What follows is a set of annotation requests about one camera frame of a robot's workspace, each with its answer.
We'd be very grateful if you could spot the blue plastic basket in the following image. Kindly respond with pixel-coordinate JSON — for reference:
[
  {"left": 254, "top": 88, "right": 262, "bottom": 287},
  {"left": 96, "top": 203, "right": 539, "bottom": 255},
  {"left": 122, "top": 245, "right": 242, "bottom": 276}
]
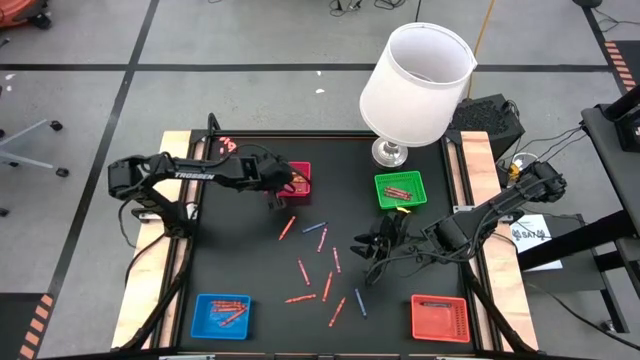
[{"left": 190, "top": 293, "right": 253, "bottom": 342}]

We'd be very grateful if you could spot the green plastic basket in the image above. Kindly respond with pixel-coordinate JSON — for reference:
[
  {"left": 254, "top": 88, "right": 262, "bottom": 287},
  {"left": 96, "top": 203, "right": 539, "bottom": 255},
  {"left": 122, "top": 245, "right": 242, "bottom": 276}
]
[{"left": 373, "top": 170, "right": 429, "bottom": 211}]

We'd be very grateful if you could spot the white cable loop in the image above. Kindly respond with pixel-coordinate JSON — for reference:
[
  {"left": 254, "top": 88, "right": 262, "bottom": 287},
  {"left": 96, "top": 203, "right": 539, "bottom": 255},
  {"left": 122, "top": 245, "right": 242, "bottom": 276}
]
[{"left": 514, "top": 151, "right": 540, "bottom": 174}]

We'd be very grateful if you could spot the white shade table lamp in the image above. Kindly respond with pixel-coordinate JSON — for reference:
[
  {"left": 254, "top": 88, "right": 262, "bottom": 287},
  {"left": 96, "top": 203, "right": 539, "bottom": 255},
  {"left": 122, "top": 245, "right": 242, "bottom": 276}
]
[{"left": 358, "top": 21, "right": 478, "bottom": 169}]

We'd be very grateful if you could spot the black equipment stand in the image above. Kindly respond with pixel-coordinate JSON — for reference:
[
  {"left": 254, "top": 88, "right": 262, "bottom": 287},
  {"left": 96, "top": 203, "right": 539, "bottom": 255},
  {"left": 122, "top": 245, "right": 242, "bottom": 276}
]
[{"left": 517, "top": 209, "right": 640, "bottom": 334}]

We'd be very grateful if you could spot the white paper sheet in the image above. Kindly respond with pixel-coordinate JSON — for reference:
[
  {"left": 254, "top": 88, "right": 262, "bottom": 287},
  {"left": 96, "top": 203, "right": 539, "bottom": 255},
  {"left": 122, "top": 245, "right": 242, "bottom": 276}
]
[{"left": 509, "top": 213, "right": 564, "bottom": 272}]

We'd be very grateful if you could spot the red plastic basket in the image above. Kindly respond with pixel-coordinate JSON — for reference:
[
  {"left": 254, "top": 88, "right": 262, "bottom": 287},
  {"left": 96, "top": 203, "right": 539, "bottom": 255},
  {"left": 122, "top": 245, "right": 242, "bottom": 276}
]
[{"left": 279, "top": 160, "right": 313, "bottom": 199}]

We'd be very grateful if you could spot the orange plastic basket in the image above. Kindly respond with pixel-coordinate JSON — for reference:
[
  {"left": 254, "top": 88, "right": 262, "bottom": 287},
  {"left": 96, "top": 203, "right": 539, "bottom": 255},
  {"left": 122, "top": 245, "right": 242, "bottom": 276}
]
[{"left": 410, "top": 293, "right": 472, "bottom": 344}]

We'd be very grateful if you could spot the grey office chair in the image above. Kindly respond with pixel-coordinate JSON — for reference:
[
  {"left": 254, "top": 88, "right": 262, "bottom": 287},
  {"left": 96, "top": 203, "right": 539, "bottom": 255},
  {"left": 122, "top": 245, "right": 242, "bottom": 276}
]
[{"left": 0, "top": 117, "right": 71, "bottom": 219}]

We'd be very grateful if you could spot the yellow hanging power cord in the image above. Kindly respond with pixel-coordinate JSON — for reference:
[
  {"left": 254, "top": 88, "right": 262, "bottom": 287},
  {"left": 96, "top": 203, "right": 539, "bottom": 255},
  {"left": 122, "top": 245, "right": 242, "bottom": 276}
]
[{"left": 464, "top": 0, "right": 497, "bottom": 101}]

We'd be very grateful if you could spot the wooden side board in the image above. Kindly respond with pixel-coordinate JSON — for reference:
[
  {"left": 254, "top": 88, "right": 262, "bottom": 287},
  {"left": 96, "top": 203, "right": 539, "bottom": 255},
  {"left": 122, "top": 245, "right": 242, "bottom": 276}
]
[
  {"left": 110, "top": 130, "right": 206, "bottom": 350},
  {"left": 447, "top": 130, "right": 540, "bottom": 351}
]

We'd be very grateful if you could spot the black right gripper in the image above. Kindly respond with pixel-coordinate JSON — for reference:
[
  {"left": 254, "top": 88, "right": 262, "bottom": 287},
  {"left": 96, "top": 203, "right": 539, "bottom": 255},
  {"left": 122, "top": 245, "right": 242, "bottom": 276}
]
[{"left": 349, "top": 212, "right": 424, "bottom": 264}]

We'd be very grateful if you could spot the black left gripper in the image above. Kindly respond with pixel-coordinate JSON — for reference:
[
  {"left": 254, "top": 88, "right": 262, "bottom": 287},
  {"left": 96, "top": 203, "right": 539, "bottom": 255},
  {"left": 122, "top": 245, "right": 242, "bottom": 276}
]
[{"left": 248, "top": 152, "right": 300, "bottom": 211}]

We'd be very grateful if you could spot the orange shop vacuum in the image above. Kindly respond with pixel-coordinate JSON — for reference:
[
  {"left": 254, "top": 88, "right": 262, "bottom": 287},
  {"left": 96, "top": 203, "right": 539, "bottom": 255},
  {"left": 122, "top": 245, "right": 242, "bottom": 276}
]
[{"left": 0, "top": 0, "right": 53, "bottom": 30}]

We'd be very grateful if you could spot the black perforated computer case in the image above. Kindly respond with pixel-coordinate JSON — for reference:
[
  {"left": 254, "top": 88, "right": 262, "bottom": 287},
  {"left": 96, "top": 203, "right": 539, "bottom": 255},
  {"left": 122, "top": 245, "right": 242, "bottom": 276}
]
[{"left": 448, "top": 93, "right": 526, "bottom": 161}]

